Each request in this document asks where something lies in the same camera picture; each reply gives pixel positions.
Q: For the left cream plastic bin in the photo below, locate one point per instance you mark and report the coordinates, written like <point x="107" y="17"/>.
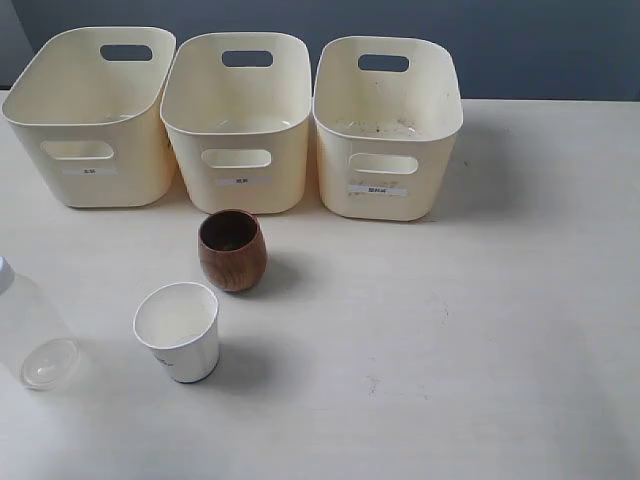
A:
<point x="86" y="109"/>

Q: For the white paper cup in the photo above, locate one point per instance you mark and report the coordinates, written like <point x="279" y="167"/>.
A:
<point x="178" y="324"/>

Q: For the middle cream plastic bin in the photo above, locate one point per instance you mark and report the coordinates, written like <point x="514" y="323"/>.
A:
<point x="236" y="108"/>

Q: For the clear plastic bottle white cap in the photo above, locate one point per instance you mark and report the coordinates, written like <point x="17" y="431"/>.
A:
<point x="37" y="347"/>

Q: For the right cream plastic bin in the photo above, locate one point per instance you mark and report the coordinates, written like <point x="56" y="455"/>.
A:
<point x="387" y="111"/>

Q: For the brown wooden cup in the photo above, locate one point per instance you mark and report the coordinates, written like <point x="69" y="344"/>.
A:
<point x="232" y="250"/>

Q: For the cream plastic bin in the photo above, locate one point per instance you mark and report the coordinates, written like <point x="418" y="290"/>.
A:
<point x="236" y="108"/>
<point x="86" y="109"/>
<point x="387" y="111"/>

